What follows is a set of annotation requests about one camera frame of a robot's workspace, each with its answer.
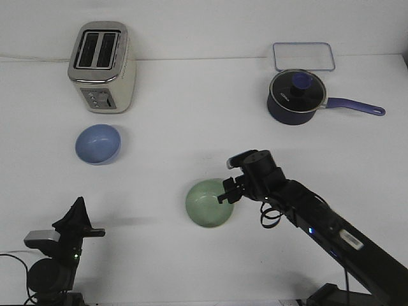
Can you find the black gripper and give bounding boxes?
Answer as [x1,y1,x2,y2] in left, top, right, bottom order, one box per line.
[217,150,289,204]
[52,196,105,258]

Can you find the green bowl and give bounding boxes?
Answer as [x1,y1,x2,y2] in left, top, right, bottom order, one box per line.
[186,178,234,228]

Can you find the blue bowl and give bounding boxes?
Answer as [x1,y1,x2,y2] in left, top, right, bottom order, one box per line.
[75,124,122,166]

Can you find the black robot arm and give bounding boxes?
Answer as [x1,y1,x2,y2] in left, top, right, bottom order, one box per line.
[217,150,407,305]
[24,196,105,305]

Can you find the dark blue saucepan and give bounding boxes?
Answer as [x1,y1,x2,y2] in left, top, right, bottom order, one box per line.
[267,87,386,126]

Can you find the glass pot lid blue knob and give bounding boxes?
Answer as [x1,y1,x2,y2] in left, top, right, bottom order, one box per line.
[270,69,327,113]

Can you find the cream silver toaster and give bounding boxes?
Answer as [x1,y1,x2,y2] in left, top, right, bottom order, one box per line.
[68,21,136,113]

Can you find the clear container lid blue rim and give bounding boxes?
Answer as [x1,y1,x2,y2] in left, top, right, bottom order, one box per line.
[272,42,336,71]

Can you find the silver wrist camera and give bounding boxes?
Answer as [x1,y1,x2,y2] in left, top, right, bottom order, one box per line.
[226,149,258,169]
[24,229,61,249]

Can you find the white toaster power cord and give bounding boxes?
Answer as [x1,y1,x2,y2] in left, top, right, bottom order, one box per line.
[0,55,71,63]

